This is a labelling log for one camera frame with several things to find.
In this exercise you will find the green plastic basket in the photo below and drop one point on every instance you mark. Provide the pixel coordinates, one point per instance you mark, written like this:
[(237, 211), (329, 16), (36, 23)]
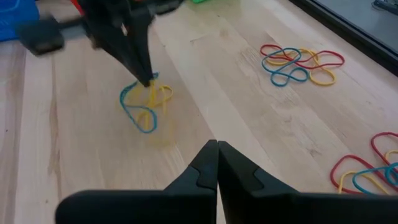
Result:
[(199, 1)]

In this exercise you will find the blue rubber band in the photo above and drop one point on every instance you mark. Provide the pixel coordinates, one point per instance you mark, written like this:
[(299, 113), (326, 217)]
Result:
[(354, 182), (121, 101), (262, 63)]

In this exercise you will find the blue plastic basket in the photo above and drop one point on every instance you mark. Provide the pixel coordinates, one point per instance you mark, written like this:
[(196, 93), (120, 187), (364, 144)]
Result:
[(15, 18)]

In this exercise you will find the yellow rubber band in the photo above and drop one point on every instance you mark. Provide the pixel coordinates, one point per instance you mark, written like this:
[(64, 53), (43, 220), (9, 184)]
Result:
[(152, 96), (323, 84), (390, 152), (339, 183)]

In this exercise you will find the red plastic basket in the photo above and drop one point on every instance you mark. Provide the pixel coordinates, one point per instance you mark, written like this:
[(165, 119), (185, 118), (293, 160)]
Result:
[(76, 5)]

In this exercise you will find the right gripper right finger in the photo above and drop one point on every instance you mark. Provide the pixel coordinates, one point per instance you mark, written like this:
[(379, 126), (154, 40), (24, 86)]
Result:
[(280, 208)]

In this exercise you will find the black metal table frame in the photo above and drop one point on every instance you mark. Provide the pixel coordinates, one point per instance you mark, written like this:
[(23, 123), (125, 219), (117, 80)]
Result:
[(342, 31)]

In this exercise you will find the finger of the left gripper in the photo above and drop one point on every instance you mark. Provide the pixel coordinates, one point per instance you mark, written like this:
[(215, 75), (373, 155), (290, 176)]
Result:
[(141, 40), (115, 43)]

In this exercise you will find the red rubber band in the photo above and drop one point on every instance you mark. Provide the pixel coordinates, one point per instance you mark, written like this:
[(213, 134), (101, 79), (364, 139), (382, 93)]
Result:
[(372, 144), (343, 59), (331, 175)]

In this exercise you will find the dark object on floor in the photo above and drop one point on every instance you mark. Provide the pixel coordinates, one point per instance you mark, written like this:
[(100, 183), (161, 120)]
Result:
[(387, 5)]

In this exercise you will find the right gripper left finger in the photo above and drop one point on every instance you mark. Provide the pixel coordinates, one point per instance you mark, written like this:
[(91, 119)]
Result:
[(174, 205)]

